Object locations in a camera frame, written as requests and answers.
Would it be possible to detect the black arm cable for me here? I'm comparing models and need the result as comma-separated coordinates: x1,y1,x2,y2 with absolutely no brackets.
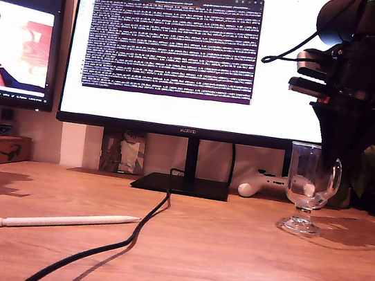
261,24,321,71

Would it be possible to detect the small footed glass cup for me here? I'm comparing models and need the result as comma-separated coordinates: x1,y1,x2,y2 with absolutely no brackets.
274,140,347,241

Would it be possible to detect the large black Huawei monitor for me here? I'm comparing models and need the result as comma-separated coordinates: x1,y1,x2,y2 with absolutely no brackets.
48,0,358,217

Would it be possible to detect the thin black monitor cable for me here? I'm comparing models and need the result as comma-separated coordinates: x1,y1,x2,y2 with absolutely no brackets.
226,143,239,186

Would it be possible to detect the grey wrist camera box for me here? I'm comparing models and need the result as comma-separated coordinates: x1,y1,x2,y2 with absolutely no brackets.
293,48,337,83

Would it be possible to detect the white game controller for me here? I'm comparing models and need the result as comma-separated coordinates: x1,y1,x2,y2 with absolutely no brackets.
236,167,290,204

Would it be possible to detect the white pen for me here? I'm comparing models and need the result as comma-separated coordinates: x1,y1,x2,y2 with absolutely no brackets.
0,197,143,248

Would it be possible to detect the brown box with sunglasses print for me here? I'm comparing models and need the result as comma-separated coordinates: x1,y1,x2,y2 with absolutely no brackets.
0,133,34,173

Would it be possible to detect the thick black table cable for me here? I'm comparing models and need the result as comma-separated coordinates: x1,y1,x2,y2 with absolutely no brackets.
17,149,186,281

